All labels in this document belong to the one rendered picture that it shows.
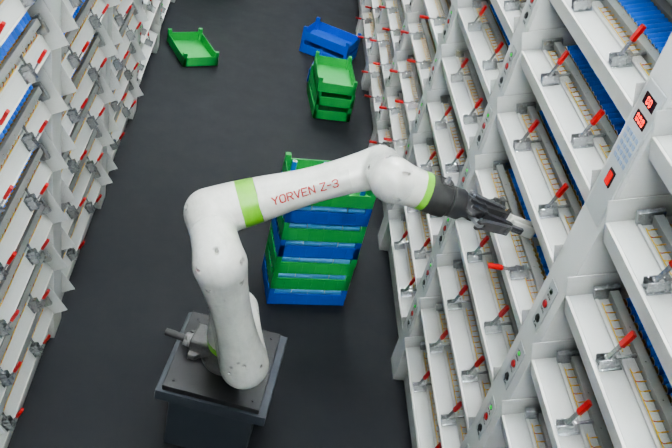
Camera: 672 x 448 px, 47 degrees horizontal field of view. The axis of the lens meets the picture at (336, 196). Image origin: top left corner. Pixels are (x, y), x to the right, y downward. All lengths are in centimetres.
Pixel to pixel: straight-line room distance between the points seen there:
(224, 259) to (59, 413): 103
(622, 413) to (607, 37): 76
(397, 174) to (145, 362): 129
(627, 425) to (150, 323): 182
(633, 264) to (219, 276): 85
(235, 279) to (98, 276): 130
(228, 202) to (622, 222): 87
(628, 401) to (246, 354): 94
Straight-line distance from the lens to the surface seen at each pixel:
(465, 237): 226
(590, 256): 153
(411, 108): 320
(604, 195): 149
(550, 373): 168
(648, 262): 141
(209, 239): 173
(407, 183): 172
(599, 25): 176
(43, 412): 257
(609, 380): 146
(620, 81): 155
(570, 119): 176
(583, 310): 156
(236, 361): 197
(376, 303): 304
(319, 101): 400
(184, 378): 226
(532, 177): 188
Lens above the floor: 205
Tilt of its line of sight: 36 degrees down
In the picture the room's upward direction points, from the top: 15 degrees clockwise
